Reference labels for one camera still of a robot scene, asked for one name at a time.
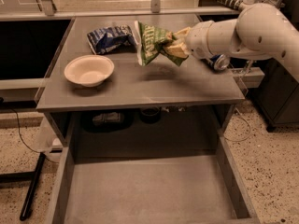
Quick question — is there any dark cabinet at right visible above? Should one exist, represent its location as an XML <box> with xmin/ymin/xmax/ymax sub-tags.
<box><xmin>252</xmin><ymin>59</ymin><xmax>299</xmax><ymax>132</ymax></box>

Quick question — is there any green jalapeno chip bag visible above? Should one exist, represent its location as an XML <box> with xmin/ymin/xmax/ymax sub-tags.
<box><xmin>135</xmin><ymin>21</ymin><xmax>189</xmax><ymax>66</ymax></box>

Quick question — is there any blue chip bag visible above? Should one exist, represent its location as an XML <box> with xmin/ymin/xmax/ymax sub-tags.
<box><xmin>87</xmin><ymin>25</ymin><xmax>136</xmax><ymax>55</ymax></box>

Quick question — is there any black metal floor bar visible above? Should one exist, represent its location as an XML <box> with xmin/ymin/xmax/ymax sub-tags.
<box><xmin>0</xmin><ymin>153</ymin><xmax>46</xmax><ymax>221</ymax></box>

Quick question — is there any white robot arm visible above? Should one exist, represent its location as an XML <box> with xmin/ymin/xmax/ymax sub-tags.
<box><xmin>164</xmin><ymin>3</ymin><xmax>299</xmax><ymax>80</ymax></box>

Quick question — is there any white paper bowl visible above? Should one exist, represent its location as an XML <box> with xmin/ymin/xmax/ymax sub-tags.
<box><xmin>64</xmin><ymin>55</ymin><xmax>114</xmax><ymax>87</ymax></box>

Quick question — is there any dark packet under counter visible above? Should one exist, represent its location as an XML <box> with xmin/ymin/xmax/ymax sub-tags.
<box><xmin>80</xmin><ymin>110</ymin><xmax>134</xmax><ymax>133</ymax></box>

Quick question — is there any grey open drawer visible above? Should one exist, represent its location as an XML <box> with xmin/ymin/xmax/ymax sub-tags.
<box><xmin>45</xmin><ymin>135</ymin><xmax>260</xmax><ymax>224</ymax></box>

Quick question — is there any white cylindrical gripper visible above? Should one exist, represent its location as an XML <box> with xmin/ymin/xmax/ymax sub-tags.
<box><xmin>164</xmin><ymin>21</ymin><xmax>216</xmax><ymax>60</ymax></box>

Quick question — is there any blue soda can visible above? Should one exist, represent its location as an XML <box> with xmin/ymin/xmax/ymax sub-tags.
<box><xmin>204</xmin><ymin>54</ymin><xmax>230</xmax><ymax>71</ymax></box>

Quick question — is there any black cable on floor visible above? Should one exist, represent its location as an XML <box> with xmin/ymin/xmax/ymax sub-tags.
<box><xmin>8</xmin><ymin>107</ymin><xmax>59</xmax><ymax>165</ymax></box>

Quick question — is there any dark cup under counter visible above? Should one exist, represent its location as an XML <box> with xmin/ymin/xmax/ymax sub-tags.
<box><xmin>139</xmin><ymin>107</ymin><xmax>161</xmax><ymax>124</ymax></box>

